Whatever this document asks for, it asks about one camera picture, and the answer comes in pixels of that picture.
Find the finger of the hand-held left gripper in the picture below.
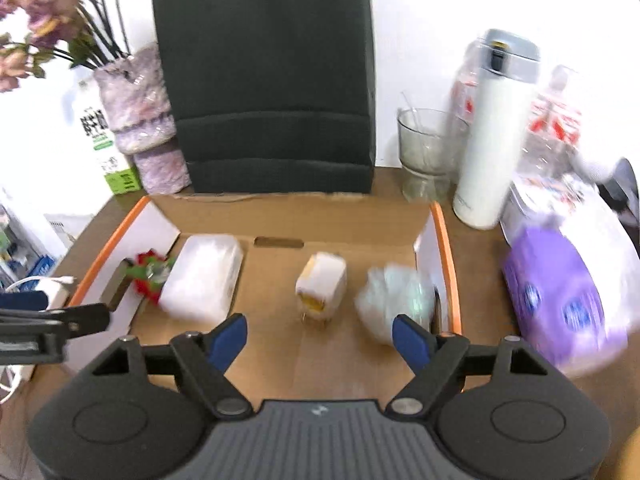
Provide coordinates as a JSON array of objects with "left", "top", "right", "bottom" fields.
[
  {"left": 0, "top": 290, "right": 49, "bottom": 314},
  {"left": 0, "top": 303, "right": 111, "bottom": 367}
]

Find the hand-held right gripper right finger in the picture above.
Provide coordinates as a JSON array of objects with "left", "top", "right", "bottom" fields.
[{"left": 387, "top": 314, "right": 551, "bottom": 420}]

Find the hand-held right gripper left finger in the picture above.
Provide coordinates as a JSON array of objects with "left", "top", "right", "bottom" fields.
[{"left": 90, "top": 313, "right": 254, "bottom": 420}]

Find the red cardboard box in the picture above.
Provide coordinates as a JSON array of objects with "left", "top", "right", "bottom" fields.
[{"left": 65, "top": 192, "right": 463, "bottom": 411}]

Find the wooden desktop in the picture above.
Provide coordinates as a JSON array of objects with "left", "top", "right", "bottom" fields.
[{"left": 0, "top": 165, "right": 640, "bottom": 480}]

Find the pile of small packages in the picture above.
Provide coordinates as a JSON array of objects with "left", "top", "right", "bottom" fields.
[{"left": 0, "top": 190, "right": 56, "bottom": 291}]

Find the pale green plastic packet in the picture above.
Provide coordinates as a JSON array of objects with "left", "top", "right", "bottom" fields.
[{"left": 354, "top": 262, "right": 437, "bottom": 346}]

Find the white tissue packet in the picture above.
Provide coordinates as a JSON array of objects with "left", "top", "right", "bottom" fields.
[{"left": 159, "top": 234, "right": 245, "bottom": 325}]

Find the red green ornament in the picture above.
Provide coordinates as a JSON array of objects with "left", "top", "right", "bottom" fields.
[{"left": 122, "top": 252, "right": 176, "bottom": 306}]

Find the small white yellow packet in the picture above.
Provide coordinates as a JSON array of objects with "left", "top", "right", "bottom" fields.
[{"left": 295, "top": 252, "right": 348, "bottom": 325}]

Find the purple tissue pack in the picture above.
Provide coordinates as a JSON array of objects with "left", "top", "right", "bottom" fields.
[{"left": 500, "top": 175, "right": 640, "bottom": 378}]

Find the white green milk carton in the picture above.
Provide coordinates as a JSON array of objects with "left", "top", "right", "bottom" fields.
[{"left": 65, "top": 67, "right": 143, "bottom": 196}]

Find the clear glass cup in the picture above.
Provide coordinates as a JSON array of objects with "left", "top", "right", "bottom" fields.
[{"left": 396, "top": 107, "right": 468, "bottom": 202}]

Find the purple textured vase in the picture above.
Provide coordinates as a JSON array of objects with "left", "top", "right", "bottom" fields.
[{"left": 93, "top": 45, "right": 193, "bottom": 196}]

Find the white thermos flask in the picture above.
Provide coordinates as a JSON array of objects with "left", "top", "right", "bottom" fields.
[{"left": 452, "top": 29, "right": 542, "bottom": 230}]

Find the clear stirring rod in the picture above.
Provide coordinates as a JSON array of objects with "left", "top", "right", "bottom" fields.
[{"left": 400, "top": 91, "right": 436, "bottom": 161}]

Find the clear water bottle red label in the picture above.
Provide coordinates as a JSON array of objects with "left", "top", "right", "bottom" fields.
[
  {"left": 520, "top": 65, "right": 588, "bottom": 181},
  {"left": 450, "top": 37, "right": 488, "bottom": 181}
]

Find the black paper bag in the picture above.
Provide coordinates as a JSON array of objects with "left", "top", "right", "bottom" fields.
[{"left": 151, "top": 0, "right": 377, "bottom": 195}]

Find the dried pink flower bouquet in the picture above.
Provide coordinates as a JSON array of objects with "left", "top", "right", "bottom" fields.
[{"left": 0, "top": 0, "right": 133, "bottom": 93}]

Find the white cable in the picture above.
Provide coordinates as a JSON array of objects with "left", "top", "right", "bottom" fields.
[{"left": 0, "top": 275, "right": 76, "bottom": 295}]

